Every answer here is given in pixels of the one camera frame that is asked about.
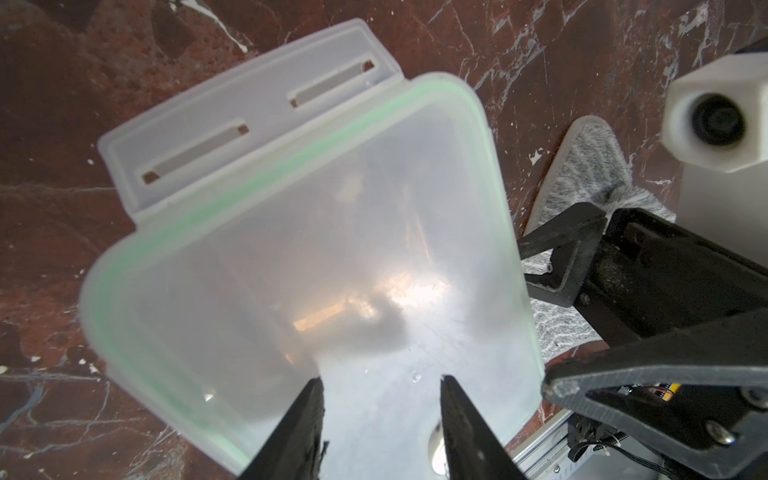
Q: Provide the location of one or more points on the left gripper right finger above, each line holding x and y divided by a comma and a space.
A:
472, 450

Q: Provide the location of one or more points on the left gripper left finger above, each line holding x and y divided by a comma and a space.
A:
295, 448

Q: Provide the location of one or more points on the lunch box lid green seal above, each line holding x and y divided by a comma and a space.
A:
312, 213

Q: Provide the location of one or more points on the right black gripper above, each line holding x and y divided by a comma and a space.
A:
686, 325

